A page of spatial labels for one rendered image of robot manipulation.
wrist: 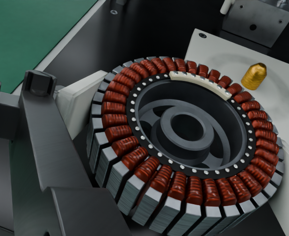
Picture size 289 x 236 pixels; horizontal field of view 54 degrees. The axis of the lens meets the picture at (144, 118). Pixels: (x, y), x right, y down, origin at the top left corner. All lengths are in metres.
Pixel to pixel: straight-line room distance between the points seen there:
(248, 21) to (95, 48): 0.22
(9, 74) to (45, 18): 0.11
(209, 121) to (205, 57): 0.17
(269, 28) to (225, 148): 0.28
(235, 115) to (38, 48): 0.24
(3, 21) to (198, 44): 0.23
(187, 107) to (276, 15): 0.27
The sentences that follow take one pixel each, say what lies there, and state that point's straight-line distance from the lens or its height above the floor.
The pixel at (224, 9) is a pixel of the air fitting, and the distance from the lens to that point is 0.43.
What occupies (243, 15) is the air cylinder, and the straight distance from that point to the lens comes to 0.43.
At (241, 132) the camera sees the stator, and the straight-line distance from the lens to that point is 0.17.
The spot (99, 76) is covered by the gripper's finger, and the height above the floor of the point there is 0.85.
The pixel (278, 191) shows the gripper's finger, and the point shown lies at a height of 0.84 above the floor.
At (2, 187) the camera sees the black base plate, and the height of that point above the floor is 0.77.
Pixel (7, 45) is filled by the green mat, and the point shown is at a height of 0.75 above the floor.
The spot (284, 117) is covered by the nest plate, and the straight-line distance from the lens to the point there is 0.32.
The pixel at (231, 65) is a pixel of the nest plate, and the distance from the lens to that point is 0.35.
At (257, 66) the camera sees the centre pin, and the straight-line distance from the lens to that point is 0.32.
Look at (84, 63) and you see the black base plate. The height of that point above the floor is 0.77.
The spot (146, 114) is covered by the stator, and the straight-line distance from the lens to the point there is 0.18.
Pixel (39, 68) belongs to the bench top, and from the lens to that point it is 0.32.
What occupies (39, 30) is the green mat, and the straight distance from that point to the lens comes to 0.37.
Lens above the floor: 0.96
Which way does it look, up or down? 47 degrees down
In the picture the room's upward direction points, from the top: 21 degrees clockwise
